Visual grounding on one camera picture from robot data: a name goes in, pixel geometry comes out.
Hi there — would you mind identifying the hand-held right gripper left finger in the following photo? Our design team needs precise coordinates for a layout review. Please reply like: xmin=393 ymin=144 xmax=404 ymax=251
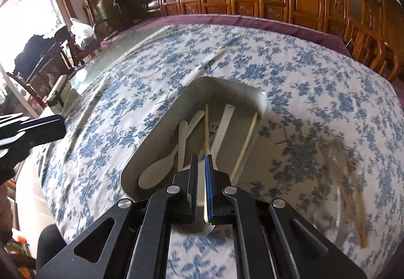
xmin=36 ymin=153 xmax=199 ymax=279

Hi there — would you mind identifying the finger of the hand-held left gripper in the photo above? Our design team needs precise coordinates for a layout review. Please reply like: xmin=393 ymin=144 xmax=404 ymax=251
xmin=19 ymin=114 xmax=67 ymax=149
xmin=0 ymin=113 xmax=30 ymax=129

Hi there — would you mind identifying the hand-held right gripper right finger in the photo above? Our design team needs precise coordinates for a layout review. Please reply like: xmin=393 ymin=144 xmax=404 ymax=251
xmin=205 ymin=154 xmax=368 ymax=279

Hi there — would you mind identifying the white flat-handled spoon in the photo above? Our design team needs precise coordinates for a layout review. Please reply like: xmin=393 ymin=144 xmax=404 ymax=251
xmin=209 ymin=104 xmax=236 ymax=158

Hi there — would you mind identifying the grey metal tin container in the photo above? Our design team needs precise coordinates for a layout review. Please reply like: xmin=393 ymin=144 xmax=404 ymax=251
xmin=121 ymin=76 xmax=269 ymax=235

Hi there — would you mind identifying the person's left hand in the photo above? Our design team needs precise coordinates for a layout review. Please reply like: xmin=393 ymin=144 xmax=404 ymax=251
xmin=0 ymin=184 xmax=14 ymax=235

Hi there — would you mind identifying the dark wooden chair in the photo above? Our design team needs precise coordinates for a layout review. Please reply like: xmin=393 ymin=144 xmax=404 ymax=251
xmin=25 ymin=39 xmax=102 ymax=100
xmin=5 ymin=72 xmax=48 ymax=109

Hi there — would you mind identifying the small cream and black bottle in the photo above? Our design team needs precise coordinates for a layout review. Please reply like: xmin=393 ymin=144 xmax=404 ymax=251
xmin=47 ymin=75 xmax=71 ymax=109

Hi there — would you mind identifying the black cloth heap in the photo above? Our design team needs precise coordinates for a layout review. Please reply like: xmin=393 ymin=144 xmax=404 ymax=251
xmin=14 ymin=34 xmax=64 ymax=74

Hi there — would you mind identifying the clear plastic bag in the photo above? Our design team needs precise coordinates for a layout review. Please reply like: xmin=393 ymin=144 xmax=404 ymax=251
xmin=69 ymin=18 xmax=97 ymax=48

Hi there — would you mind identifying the light wooden chair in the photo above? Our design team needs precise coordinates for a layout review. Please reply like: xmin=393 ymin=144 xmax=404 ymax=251
xmin=83 ymin=0 xmax=95 ymax=27

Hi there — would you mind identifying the blurred brown translucent object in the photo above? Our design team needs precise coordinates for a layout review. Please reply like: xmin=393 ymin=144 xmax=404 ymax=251
xmin=316 ymin=137 xmax=370 ymax=249

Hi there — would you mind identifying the stack of cardboard boxes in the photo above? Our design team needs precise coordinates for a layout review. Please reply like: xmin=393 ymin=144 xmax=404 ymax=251
xmin=95 ymin=0 xmax=133 ymax=24

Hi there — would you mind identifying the blue floral tablecloth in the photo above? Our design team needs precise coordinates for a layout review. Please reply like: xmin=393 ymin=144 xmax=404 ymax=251
xmin=33 ymin=23 xmax=404 ymax=279

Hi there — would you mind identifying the long purple sofa cushion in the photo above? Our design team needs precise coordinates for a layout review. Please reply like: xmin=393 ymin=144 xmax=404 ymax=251
xmin=101 ymin=13 xmax=352 ymax=57

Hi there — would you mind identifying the carved wooden armchair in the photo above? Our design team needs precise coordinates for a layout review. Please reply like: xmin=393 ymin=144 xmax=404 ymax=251
xmin=361 ymin=0 xmax=404 ymax=82

